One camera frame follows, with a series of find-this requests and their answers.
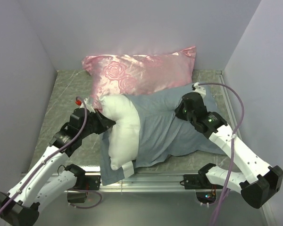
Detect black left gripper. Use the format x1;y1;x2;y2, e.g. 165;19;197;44
80;108;115;138

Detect white pillow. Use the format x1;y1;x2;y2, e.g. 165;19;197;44
100;95;141;178

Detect blue-grey pillowcase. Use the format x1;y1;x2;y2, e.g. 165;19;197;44
100;84;222;185

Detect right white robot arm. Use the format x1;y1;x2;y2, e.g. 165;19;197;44
175;92;283;209

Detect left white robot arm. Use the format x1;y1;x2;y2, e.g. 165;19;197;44
0;108;115;226

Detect pink rose satin pillow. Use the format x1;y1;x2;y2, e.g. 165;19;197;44
82;46;196;110

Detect black left controller box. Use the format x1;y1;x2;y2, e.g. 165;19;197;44
67;192;88;204

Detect black controller box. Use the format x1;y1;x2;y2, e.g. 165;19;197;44
196;192;217;205
67;192;88;204

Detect black right controller box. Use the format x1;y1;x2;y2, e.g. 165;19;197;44
196;192;217;205

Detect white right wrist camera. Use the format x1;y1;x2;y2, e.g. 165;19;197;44
192;82;206;98

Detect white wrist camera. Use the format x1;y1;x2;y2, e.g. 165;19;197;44
75;97;95;113
192;82;206;98

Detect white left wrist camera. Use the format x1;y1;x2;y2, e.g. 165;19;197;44
75;97;95;113

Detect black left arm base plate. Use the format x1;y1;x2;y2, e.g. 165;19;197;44
83;175;101;191

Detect aluminium front frame rail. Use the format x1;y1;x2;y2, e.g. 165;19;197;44
21;171;243;193

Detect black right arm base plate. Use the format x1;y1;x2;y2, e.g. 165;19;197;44
183;174;209;190

